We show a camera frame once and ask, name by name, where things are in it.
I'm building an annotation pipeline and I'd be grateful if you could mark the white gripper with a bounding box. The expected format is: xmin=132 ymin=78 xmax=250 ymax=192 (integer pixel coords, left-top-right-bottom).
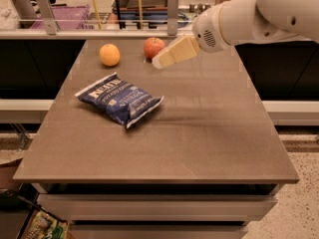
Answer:
xmin=152 ymin=5 xmax=230 ymax=69

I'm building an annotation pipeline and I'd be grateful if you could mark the orange fruit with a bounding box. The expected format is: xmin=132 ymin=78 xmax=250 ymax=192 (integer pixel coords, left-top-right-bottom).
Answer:
xmin=99 ymin=44 xmax=121 ymax=67

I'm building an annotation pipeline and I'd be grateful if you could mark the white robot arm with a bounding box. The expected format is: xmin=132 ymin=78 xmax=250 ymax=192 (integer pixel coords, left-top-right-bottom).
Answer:
xmin=152 ymin=0 xmax=319 ymax=69

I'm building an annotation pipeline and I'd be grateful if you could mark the red apple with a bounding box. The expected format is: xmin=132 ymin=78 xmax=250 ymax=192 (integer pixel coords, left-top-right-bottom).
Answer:
xmin=144 ymin=37 xmax=165 ymax=59

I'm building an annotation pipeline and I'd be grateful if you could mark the blue potato chip bag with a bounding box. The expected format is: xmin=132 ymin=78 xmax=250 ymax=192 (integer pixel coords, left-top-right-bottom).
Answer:
xmin=75 ymin=73 xmax=163 ymax=128

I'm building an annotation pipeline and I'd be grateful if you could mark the glass railing panel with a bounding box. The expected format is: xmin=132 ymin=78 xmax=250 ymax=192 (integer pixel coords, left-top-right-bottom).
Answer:
xmin=0 ymin=0 xmax=220 ymax=32

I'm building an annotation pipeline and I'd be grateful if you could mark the purple plastic crate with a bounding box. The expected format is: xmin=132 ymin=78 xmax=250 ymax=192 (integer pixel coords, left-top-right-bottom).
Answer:
xmin=31 ymin=5 xmax=90 ymax=30

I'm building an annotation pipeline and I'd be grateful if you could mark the grey drawer cabinet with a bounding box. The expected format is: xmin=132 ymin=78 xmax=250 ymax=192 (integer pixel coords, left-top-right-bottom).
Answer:
xmin=38 ymin=192 xmax=277 ymax=239

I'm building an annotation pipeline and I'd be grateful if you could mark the snack box on floor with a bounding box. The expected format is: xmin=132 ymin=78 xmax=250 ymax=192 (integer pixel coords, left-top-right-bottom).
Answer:
xmin=17 ymin=209 xmax=69 ymax=239

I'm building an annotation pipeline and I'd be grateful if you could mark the middle metal railing post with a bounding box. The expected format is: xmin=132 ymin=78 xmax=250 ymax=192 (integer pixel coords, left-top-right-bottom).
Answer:
xmin=167 ymin=0 xmax=178 ymax=36

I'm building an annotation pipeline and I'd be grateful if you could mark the metal railing post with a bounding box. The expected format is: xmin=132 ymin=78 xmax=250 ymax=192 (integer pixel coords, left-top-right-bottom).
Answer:
xmin=167 ymin=0 xmax=178 ymax=36
xmin=36 ymin=0 xmax=59 ymax=35

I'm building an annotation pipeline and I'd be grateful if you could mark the left metal railing post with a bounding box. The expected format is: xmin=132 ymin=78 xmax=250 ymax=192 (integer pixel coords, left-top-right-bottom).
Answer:
xmin=36 ymin=0 xmax=59 ymax=35

